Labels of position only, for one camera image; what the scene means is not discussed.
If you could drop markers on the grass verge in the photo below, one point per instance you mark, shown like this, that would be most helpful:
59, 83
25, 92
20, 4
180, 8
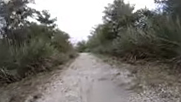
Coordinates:
156, 78
13, 94

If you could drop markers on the thicket of trees and bushes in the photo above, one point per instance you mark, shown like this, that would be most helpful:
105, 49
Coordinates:
28, 51
137, 37

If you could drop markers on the grey gravel path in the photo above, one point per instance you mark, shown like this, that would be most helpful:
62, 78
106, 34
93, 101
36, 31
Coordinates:
83, 88

